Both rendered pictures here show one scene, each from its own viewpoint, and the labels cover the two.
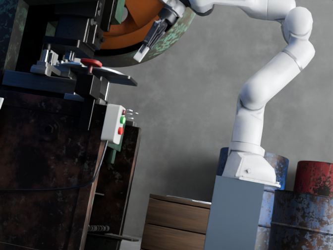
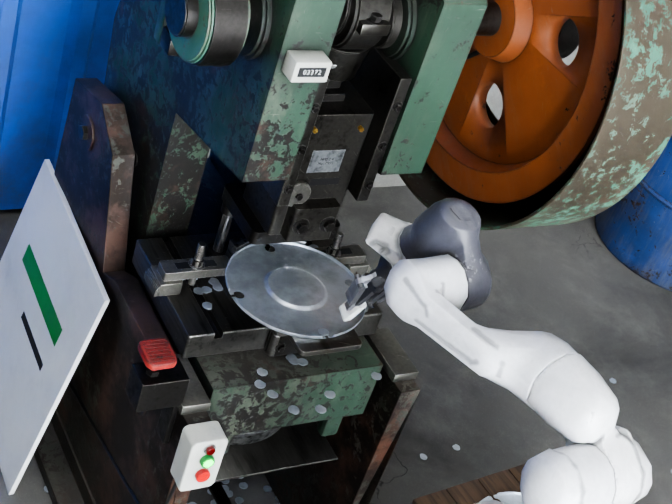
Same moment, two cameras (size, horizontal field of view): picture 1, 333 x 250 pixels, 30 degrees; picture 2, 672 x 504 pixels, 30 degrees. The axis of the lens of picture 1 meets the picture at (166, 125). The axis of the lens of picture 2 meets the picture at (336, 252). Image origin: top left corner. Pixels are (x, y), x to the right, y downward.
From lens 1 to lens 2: 2.41 m
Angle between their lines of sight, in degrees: 56
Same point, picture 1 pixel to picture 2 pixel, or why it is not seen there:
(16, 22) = (174, 153)
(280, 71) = not seen: outside the picture
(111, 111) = (184, 443)
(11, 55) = (169, 204)
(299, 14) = (535, 486)
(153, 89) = not seen: outside the picture
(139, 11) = (519, 125)
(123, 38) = (467, 175)
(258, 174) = not seen: outside the picture
